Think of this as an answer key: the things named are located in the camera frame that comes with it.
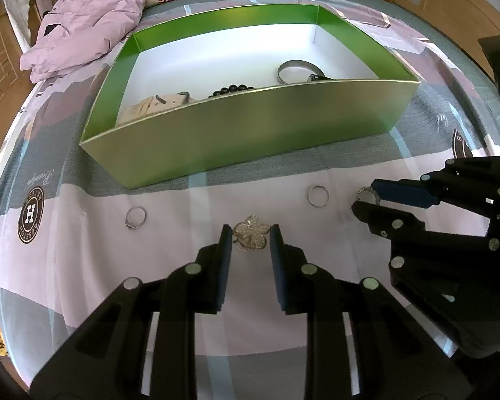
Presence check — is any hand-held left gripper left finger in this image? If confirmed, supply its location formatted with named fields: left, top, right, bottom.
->
left=27, top=224, right=234, bottom=400

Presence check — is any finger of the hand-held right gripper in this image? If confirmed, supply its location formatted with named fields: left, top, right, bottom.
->
left=371, top=157, right=500, bottom=218
left=351, top=199, right=500, bottom=260

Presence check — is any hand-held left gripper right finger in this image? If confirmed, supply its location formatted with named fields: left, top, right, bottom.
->
left=270, top=224, right=478, bottom=400

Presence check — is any studded silver ring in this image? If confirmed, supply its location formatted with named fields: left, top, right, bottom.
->
left=357, top=186, right=380, bottom=206

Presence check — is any green cardboard box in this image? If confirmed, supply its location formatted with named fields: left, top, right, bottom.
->
left=80, top=3, right=421, bottom=190

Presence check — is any silver bangle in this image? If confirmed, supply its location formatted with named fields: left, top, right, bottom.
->
left=276, top=60, right=326, bottom=85

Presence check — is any black and gold bead bracelet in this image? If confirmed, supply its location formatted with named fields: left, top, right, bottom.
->
left=210, top=84, right=256, bottom=97

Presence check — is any plaid pink grey bedsheet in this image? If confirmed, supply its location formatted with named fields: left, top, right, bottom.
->
left=0, top=0, right=500, bottom=384

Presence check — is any wooden footboard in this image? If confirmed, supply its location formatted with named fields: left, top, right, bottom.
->
left=375, top=0, right=500, bottom=46

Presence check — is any pink padded jacket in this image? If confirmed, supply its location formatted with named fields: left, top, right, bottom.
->
left=20, top=0, right=151, bottom=84

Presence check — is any white hanging cloth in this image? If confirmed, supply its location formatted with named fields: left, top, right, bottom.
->
left=4, top=0, right=35, bottom=48

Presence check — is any plain silver ring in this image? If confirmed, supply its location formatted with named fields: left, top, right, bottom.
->
left=307, top=184, right=331, bottom=208

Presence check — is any silver ring with stone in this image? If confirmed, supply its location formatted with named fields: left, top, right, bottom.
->
left=125, top=206, right=147, bottom=231

